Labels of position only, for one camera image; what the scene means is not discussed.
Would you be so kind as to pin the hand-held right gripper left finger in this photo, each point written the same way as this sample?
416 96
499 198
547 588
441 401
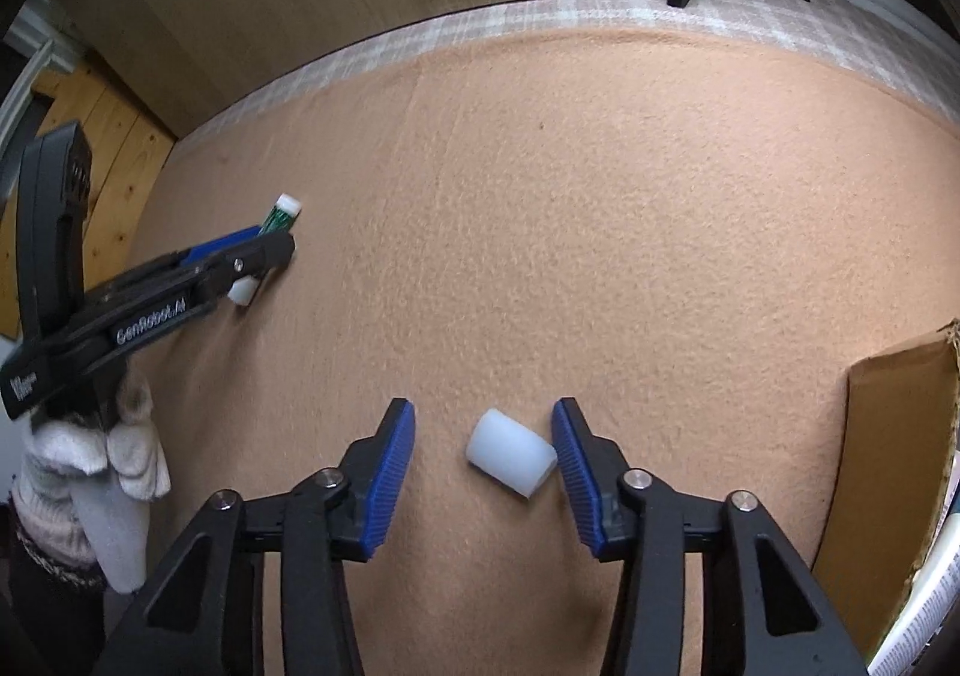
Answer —
386 481

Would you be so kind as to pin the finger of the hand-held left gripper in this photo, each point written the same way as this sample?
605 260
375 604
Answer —
255 259
225 242

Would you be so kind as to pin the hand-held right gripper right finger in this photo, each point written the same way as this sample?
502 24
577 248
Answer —
581 481

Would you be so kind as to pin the green white lip balm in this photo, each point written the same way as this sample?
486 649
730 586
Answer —
281 211

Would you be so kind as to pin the white plastic cylinder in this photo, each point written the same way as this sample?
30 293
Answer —
510 455

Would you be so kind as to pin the cardboard box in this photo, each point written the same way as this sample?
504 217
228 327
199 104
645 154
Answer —
892 466

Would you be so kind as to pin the white lotion bottle blue cap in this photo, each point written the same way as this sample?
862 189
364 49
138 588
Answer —
926 601

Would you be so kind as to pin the person's left hand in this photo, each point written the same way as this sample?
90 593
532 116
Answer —
139 451

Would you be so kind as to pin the pine wood board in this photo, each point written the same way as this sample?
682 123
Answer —
112 143

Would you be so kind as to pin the checked grey cloth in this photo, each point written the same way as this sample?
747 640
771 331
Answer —
600 0

